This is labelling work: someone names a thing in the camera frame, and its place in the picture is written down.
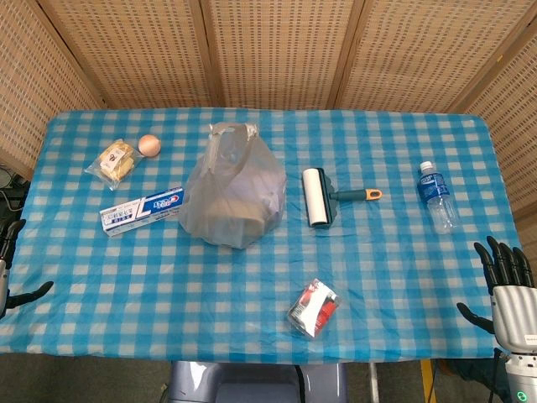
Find blue white checkered tablecloth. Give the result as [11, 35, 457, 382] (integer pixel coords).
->
[0, 107, 525, 364]

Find bamboo folding screen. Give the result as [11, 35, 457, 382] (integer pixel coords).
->
[0, 0, 537, 240]

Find red white black packaged item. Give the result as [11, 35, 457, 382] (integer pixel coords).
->
[287, 278, 343, 339]

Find lint roller with teal handle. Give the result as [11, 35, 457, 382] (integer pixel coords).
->
[302, 167, 383, 229]

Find water bottle with blue label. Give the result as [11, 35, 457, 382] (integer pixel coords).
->
[416, 160, 461, 235]

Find white blue toothpaste box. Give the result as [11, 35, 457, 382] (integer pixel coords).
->
[99, 186, 187, 238]

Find translucent grey plastic bag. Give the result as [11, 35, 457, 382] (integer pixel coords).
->
[178, 121, 288, 251]

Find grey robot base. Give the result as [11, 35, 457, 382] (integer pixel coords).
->
[166, 361, 349, 403]

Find packaged yellow biscuits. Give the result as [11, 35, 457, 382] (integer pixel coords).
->
[84, 139, 143, 192]

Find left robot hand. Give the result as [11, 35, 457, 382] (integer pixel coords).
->
[0, 219, 55, 320]

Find brown egg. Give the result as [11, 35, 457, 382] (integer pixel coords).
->
[138, 134, 162, 158]

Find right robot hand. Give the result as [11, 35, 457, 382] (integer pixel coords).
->
[456, 236, 537, 352]

